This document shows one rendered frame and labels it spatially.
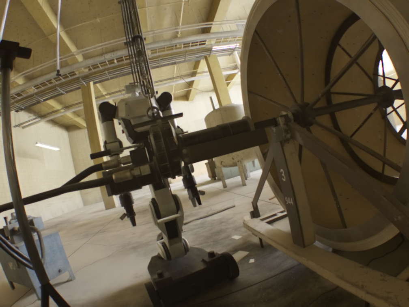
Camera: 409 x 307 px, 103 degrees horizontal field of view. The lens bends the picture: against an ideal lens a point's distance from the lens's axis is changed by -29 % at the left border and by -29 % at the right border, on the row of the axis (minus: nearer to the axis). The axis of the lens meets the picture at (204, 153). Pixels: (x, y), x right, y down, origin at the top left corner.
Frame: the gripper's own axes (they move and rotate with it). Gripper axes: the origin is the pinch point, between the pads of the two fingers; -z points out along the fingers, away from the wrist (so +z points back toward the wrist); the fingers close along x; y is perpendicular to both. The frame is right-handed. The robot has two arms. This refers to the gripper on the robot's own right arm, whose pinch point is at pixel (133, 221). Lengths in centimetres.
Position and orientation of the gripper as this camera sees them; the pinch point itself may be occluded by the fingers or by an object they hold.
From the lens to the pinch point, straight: 145.2
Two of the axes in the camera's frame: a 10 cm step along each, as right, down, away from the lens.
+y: 8.8, -2.2, 4.2
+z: -3.4, -9.1, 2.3
